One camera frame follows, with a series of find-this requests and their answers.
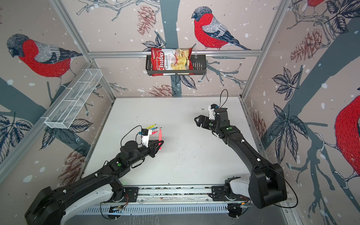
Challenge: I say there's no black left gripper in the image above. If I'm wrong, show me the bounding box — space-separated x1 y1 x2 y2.
127 139 164 167

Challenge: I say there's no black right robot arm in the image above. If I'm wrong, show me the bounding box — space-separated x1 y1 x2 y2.
194 107 287 209

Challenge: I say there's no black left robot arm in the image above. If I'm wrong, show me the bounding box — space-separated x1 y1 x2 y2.
24 140 164 225

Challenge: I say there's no red cassava chips bag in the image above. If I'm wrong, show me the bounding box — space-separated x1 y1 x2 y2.
151 48 193 72

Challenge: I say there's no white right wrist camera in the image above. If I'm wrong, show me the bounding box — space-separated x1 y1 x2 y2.
208 104 218 120

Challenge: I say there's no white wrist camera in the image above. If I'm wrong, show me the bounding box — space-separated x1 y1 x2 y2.
208 104 218 120
141 128 151 148

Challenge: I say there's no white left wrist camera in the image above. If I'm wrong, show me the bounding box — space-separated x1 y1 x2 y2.
141 128 151 148

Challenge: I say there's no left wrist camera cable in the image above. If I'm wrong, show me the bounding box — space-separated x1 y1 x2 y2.
120 125 143 147

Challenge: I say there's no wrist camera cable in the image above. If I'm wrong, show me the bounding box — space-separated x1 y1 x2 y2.
218 89 229 109
120 125 143 147

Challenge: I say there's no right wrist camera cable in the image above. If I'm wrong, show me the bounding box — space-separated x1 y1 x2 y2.
218 89 229 109

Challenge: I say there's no aluminium front rail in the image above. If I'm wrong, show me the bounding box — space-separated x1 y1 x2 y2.
75 184 293 206

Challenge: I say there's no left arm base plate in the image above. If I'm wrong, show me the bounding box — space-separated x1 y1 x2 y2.
110 187 139 203

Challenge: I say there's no black wire wall basket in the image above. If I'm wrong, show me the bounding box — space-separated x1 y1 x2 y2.
145 53 207 77

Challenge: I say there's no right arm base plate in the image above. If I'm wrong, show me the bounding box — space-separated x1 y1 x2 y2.
208 185 250 202

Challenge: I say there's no white mesh wall tray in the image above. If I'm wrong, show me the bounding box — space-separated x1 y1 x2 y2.
45 68 103 129

